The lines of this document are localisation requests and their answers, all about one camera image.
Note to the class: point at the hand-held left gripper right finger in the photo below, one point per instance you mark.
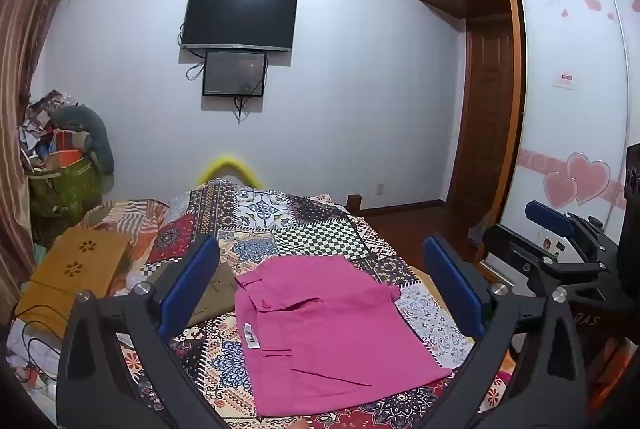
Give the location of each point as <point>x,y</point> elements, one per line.
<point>452,291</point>

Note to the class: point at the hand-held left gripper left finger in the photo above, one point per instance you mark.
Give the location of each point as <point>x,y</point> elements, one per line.
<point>190,281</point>

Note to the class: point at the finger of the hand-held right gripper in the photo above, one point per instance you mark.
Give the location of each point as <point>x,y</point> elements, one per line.
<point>550,215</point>
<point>515,259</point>

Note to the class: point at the pink pants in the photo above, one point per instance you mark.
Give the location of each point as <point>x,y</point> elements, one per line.
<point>330,334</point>

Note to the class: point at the olive green pants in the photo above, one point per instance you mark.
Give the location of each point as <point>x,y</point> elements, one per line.
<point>220,289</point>

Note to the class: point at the white box device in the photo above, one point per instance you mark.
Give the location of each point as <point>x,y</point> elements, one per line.
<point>547,241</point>

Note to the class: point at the wooden wardrobe with heart stickers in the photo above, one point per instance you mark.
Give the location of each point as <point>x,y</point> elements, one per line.
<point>565,109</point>

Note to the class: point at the wooden lap desk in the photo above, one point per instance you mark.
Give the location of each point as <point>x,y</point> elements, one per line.
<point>75,269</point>

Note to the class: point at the brown wooden door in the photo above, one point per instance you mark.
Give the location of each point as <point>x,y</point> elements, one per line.
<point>482,119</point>

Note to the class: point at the patchwork patterned bedspread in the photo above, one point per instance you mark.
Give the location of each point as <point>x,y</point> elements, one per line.
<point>300,229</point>

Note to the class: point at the yellow curved object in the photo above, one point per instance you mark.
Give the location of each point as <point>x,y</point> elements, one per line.
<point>227,164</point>

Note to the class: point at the grey plush toy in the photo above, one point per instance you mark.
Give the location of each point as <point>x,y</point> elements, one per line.
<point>97,134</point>

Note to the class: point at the pile of clutter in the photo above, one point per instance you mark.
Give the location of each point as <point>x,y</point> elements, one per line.
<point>42,129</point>

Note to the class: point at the brown striped curtain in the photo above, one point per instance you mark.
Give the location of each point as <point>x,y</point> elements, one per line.
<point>25,34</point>

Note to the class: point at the wooden bed post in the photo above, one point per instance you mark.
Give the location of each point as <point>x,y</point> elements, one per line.
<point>353,202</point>

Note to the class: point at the small black wall screen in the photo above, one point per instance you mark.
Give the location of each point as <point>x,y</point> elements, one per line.
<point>234,73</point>

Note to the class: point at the black wall television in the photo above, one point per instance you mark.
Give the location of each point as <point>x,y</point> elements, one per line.
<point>240,16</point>

